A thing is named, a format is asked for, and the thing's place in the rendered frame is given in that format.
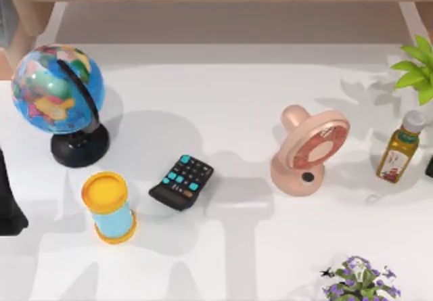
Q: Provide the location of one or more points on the black calculator with blue keys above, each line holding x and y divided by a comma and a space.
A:
184, 181

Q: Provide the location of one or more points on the pink desk fan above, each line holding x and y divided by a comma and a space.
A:
311, 149

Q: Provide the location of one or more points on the yellow and blue hourglass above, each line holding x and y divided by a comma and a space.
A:
107, 206

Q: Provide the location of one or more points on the blue globe on black stand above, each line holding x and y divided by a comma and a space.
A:
50, 88

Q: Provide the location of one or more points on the yellow oil bottle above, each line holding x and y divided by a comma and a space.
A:
399, 149

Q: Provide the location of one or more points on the purple flower plant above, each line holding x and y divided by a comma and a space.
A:
360, 279

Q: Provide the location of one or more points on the green leafy plant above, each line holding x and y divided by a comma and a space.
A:
417, 67

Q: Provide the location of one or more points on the black object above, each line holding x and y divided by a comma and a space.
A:
430, 167

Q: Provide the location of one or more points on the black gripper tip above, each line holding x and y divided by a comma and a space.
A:
8, 196

